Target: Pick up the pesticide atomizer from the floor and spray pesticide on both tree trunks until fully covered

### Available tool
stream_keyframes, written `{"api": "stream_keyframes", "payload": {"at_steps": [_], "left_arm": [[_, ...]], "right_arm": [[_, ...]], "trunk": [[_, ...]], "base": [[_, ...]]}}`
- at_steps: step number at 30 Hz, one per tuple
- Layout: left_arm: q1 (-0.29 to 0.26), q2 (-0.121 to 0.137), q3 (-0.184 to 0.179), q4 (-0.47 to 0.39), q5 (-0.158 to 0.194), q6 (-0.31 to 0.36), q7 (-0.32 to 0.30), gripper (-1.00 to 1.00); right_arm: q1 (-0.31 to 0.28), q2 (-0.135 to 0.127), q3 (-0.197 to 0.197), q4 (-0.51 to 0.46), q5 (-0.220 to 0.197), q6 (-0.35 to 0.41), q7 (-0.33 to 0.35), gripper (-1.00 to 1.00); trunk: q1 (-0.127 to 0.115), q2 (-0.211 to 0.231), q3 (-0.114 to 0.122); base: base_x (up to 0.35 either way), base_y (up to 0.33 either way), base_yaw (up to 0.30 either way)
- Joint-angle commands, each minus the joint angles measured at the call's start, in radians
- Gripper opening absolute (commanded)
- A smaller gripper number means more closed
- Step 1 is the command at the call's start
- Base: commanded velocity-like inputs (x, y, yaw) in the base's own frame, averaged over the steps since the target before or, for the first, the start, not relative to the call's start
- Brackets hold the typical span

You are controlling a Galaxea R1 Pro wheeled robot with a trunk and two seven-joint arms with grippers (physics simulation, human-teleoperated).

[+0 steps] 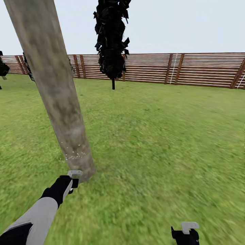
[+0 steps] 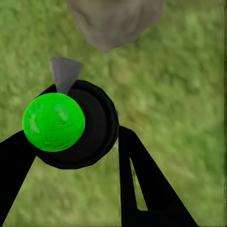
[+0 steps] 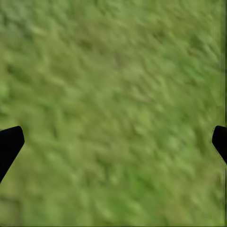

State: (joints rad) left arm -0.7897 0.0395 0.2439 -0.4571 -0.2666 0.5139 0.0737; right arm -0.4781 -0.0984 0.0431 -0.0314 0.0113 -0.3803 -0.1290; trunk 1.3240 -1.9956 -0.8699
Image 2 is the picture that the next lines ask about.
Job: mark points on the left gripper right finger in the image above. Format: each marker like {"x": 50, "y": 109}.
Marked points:
{"x": 165, "y": 209}

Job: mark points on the pesticide atomizer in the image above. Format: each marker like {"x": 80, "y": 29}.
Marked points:
{"x": 73, "y": 123}

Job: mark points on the tree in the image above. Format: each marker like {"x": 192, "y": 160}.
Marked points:
{"x": 108, "y": 24}

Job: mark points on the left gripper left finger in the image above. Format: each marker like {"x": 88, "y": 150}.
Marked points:
{"x": 16, "y": 158}

